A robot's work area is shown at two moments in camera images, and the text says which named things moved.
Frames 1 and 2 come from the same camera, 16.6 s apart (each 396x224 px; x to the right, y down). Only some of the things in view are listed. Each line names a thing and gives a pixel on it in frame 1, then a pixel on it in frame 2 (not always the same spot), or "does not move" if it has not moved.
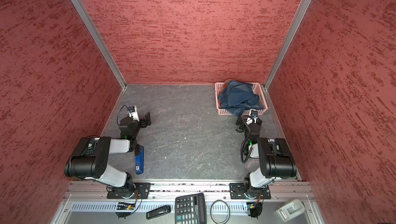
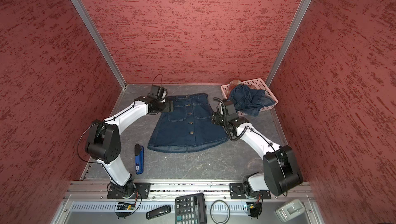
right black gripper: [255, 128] to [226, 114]
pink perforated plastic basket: [219, 86] to [257, 83]
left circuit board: [124, 206] does not move
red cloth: [226, 83] to [233, 83]
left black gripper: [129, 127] to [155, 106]
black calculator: [190, 209] does not move
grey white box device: [290, 210] does not move
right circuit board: [254, 209] does not move
